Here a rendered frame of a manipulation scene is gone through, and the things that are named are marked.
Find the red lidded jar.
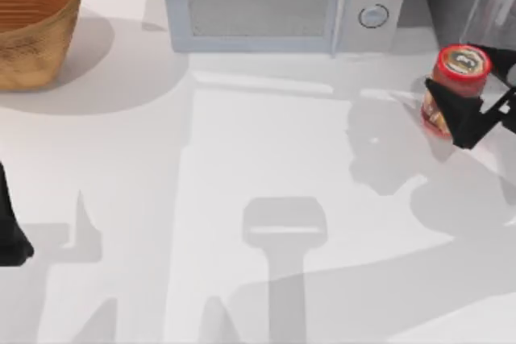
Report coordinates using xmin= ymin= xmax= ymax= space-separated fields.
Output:
xmin=420 ymin=44 xmax=493 ymax=136

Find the pale microwave oven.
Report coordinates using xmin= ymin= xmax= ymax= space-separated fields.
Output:
xmin=157 ymin=0 xmax=413 ymax=60

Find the round microwave knob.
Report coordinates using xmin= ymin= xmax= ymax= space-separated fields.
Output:
xmin=357 ymin=2 xmax=391 ymax=31

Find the microwave oven door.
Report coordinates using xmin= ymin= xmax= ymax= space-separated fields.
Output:
xmin=160 ymin=0 xmax=348 ymax=58

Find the brown woven basket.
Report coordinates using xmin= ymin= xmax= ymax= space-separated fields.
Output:
xmin=0 ymin=0 xmax=85 ymax=93

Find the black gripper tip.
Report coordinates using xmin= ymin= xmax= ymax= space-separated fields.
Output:
xmin=0 ymin=161 xmax=35 ymax=268

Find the microwave door handle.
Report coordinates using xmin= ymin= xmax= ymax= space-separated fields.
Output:
xmin=331 ymin=0 xmax=348 ymax=58

